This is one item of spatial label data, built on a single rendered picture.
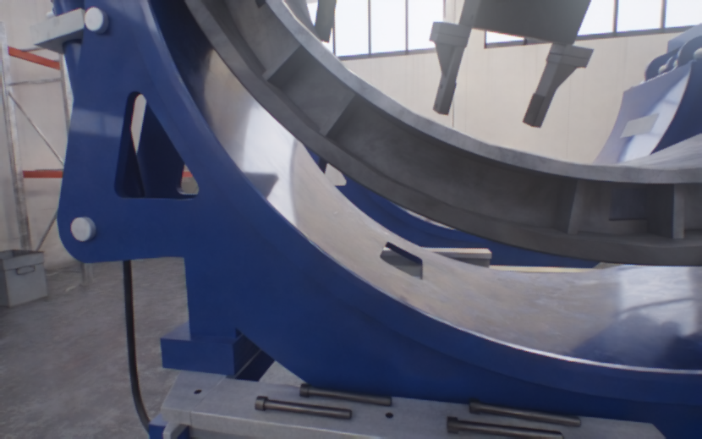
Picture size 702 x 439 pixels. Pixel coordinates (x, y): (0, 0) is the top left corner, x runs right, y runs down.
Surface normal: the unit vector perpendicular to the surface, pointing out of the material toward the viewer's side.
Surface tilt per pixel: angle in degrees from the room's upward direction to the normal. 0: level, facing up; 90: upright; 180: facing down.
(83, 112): 90
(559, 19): 114
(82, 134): 90
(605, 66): 90
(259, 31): 90
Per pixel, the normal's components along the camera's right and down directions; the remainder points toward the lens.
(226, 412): -0.02, -0.99
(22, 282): 0.95, 0.02
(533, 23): 0.09, 0.50
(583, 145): -0.20, 0.11
